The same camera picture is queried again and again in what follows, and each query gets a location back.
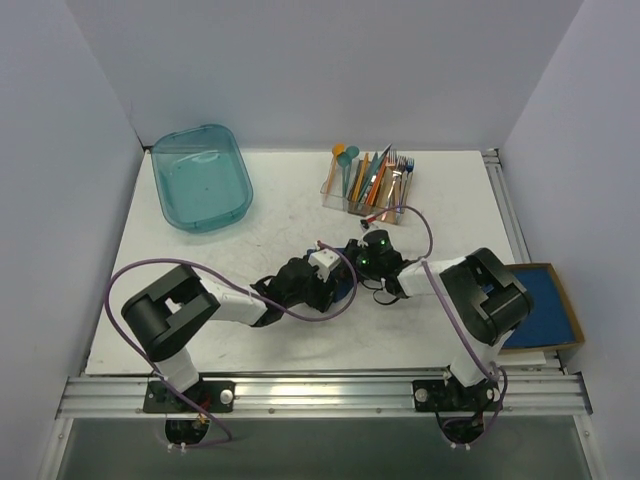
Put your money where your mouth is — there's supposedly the teal plastic spoon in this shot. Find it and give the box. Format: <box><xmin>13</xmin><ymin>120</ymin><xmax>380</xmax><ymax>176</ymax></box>
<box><xmin>337</xmin><ymin>145</ymin><xmax>360</xmax><ymax>198</ymax></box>

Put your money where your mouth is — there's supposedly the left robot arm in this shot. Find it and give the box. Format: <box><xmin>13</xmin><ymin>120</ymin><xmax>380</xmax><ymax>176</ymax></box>
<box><xmin>121</xmin><ymin>249</ymin><xmax>357</xmax><ymax>411</ymax></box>

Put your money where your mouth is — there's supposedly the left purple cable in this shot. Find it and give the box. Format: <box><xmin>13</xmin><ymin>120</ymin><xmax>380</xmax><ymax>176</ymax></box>
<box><xmin>102</xmin><ymin>240</ymin><xmax>357</xmax><ymax>449</ymax></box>

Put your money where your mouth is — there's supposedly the blue metal fork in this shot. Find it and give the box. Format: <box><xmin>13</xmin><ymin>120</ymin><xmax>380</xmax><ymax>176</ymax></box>
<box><xmin>399</xmin><ymin>156</ymin><xmax>415</xmax><ymax>204</ymax></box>

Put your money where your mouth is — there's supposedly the teal plastic bin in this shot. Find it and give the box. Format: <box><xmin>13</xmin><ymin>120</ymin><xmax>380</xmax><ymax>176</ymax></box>
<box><xmin>150</xmin><ymin>124</ymin><xmax>253</xmax><ymax>233</ymax></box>

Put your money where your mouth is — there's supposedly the orange plastic spoon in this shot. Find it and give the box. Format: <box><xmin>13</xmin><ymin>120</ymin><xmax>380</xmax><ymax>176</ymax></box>
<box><xmin>325</xmin><ymin>143</ymin><xmax>346</xmax><ymax>194</ymax></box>

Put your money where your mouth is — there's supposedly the stack of blue napkins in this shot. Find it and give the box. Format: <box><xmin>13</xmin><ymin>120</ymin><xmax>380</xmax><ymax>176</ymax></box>
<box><xmin>499</xmin><ymin>268</ymin><xmax>576</xmax><ymax>350</ymax></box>

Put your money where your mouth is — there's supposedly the right side aluminium rail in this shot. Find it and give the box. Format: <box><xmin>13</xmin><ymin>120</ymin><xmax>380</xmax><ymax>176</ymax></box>
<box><xmin>482</xmin><ymin>149</ymin><xmax>531</xmax><ymax>263</ymax></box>

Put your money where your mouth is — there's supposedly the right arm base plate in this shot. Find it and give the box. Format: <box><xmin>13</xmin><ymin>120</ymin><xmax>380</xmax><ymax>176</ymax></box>
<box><xmin>412</xmin><ymin>378</ymin><xmax>501</xmax><ymax>413</ymax></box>

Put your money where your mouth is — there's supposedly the purple cable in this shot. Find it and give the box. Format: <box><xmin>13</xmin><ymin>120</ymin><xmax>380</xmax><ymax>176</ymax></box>
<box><xmin>102</xmin><ymin>240</ymin><xmax>357</xmax><ymax>449</ymax></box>
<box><xmin>364</xmin><ymin>204</ymin><xmax>510</xmax><ymax>446</ymax></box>

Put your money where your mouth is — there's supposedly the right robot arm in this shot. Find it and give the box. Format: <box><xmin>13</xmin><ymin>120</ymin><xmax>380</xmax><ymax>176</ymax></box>
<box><xmin>345</xmin><ymin>229</ymin><xmax>534</xmax><ymax>409</ymax></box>

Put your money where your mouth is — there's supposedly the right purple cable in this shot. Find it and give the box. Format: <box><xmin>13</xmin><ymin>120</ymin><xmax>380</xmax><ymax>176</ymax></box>
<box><xmin>364</xmin><ymin>204</ymin><xmax>510</xmax><ymax>446</ymax></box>

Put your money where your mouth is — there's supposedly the clear acrylic utensil organizer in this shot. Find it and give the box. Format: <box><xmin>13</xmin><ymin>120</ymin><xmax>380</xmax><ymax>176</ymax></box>
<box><xmin>320</xmin><ymin>154</ymin><xmax>414</xmax><ymax>225</ymax></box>

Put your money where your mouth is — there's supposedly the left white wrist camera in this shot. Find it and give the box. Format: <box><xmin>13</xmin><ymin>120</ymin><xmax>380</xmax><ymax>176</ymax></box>
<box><xmin>308</xmin><ymin>249</ymin><xmax>341</xmax><ymax>282</ymax></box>

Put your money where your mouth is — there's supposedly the cardboard napkin box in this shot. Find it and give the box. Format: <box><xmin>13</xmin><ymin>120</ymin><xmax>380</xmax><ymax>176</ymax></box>
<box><xmin>492</xmin><ymin>262</ymin><xmax>586</xmax><ymax>355</ymax></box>

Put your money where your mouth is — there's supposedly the blue paper napkin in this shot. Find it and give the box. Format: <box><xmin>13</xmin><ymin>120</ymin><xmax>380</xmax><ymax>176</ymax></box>
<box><xmin>331</xmin><ymin>243</ymin><xmax>358</xmax><ymax>303</ymax></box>

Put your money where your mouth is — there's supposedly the aluminium mounting rail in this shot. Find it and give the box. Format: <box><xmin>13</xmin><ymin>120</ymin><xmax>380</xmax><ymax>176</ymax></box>
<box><xmin>57</xmin><ymin>371</ymin><xmax>591</xmax><ymax>420</ymax></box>

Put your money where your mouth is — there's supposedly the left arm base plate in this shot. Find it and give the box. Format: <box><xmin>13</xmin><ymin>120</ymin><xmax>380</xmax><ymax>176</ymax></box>
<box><xmin>142</xmin><ymin>380</ymin><xmax>235</xmax><ymax>414</ymax></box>

